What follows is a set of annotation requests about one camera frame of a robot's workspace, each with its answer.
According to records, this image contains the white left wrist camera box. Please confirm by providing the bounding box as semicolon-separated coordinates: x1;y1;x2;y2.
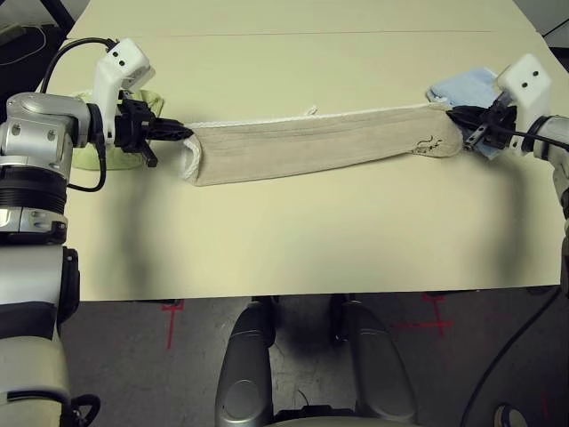
92;37;156;139

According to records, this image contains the black tripod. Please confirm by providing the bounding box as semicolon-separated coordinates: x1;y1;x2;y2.
542;16;569;39

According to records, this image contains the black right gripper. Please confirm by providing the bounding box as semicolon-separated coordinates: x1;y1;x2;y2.
445;101;520;152

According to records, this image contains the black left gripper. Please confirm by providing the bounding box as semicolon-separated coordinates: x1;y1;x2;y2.
113;98;194;169

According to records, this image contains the grey robot left leg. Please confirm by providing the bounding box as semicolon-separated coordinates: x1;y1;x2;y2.
215;300;276;427

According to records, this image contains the black left camera cable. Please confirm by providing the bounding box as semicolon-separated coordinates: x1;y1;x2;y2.
38;37;116;193

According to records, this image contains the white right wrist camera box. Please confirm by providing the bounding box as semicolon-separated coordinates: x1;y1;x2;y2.
495;52;554;157

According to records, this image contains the white floor cable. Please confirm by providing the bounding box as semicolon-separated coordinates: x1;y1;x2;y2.
0;24;51;68

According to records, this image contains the light green towel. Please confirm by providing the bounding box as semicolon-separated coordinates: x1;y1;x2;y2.
70;87;165;173

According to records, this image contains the black camera cable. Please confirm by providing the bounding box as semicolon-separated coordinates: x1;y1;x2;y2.
38;37;116;193
461;126;569;427

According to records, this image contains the beige towel white trim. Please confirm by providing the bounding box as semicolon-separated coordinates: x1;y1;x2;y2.
180;102;464;188

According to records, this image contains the light blue towel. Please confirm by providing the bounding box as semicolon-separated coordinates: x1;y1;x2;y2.
427;66;503;162

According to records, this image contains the black right camera cable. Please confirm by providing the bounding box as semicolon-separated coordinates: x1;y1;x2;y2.
461;126;569;427

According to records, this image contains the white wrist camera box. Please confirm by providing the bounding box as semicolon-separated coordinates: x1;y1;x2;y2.
92;37;156;139
495;52;554;157

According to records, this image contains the side table black frame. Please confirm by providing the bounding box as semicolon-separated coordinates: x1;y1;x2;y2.
46;0;76;30

